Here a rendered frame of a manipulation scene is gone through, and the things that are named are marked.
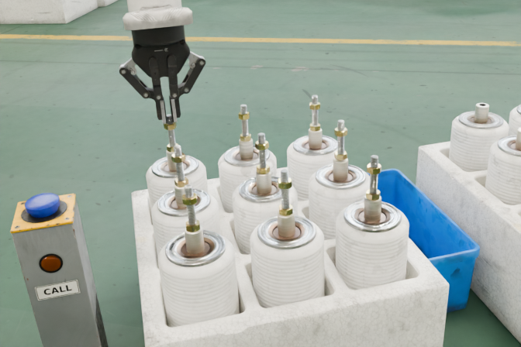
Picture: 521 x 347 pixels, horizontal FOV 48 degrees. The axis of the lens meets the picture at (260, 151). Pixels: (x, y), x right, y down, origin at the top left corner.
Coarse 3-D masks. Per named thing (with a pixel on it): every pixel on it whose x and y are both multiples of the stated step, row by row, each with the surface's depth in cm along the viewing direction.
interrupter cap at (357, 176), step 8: (320, 168) 90; (328, 168) 90; (352, 168) 90; (360, 168) 89; (320, 176) 88; (328, 176) 88; (352, 176) 88; (360, 176) 88; (320, 184) 86; (328, 184) 85; (336, 184) 86; (344, 184) 85; (352, 184) 85; (360, 184) 85
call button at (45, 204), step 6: (30, 198) 71; (36, 198) 70; (42, 198) 70; (48, 198) 70; (54, 198) 70; (30, 204) 69; (36, 204) 69; (42, 204) 69; (48, 204) 69; (54, 204) 69; (30, 210) 69; (36, 210) 68; (42, 210) 69; (48, 210) 69; (54, 210) 70; (36, 216) 69; (42, 216) 69
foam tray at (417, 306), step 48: (144, 192) 102; (144, 240) 88; (144, 288) 78; (240, 288) 77; (336, 288) 76; (384, 288) 75; (432, 288) 75; (144, 336) 70; (192, 336) 69; (240, 336) 71; (288, 336) 72; (336, 336) 74; (384, 336) 76; (432, 336) 79
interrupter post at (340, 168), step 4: (336, 160) 86; (344, 160) 86; (336, 164) 86; (340, 164) 86; (344, 164) 86; (336, 168) 86; (340, 168) 86; (344, 168) 86; (336, 172) 87; (340, 172) 86; (344, 172) 87; (336, 176) 87; (340, 176) 87; (344, 176) 87
